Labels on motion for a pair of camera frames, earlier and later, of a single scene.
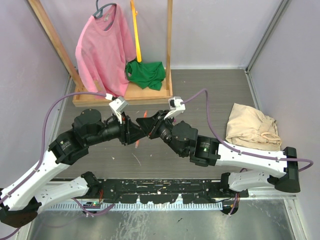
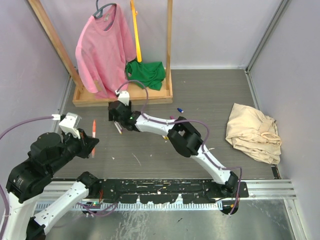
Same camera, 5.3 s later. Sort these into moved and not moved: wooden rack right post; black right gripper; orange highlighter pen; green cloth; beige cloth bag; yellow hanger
Moved: orange highlighter pen; black right gripper
Not moved: yellow hanger; wooden rack right post; green cloth; beige cloth bag
